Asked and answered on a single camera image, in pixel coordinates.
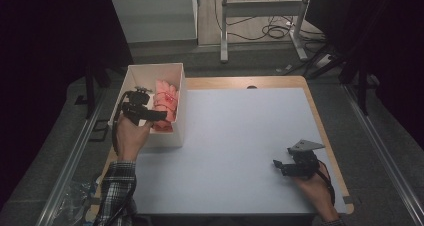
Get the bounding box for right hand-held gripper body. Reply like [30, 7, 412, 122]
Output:
[281, 139, 326, 179]

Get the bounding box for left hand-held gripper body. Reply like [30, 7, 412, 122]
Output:
[120, 85, 155, 126]

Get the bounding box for pink items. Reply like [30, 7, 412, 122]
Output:
[151, 79, 180, 133]

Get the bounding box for white box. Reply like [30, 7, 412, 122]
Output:
[108, 62, 186, 149]

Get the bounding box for person's right hand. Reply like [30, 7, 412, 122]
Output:
[292, 167, 336, 219]

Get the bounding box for person's left hand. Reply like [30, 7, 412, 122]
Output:
[114, 114, 154, 163]

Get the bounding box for black stand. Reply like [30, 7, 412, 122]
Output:
[339, 60, 372, 116]
[74, 64, 113, 120]

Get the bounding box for white table mat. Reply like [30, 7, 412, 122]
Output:
[133, 87, 348, 216]

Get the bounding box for white cabinet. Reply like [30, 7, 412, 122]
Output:
[110, 0, 199, 44]

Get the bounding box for white power strip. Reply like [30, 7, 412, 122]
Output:
[314, 53, 333, 69]

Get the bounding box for clear plastic bag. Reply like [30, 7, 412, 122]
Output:
[54, 178, 102, 226]

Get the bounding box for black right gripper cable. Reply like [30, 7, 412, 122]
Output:
[315, 161, 337, 205]

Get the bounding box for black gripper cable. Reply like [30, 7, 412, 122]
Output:
[111, 90, 132, 155]
[315, 161, 337, 205]

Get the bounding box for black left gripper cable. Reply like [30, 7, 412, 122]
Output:
[111, 90, 132, 155]

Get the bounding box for metal floor rail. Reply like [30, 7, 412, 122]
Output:
[342, 84, 424, 224]
[35, 88, 108, 226]

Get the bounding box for black floor cables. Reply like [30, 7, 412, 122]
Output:
[214, 0, 327, 44]

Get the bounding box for white metal desk frame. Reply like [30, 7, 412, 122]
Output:
[219, 0, 310, 64]

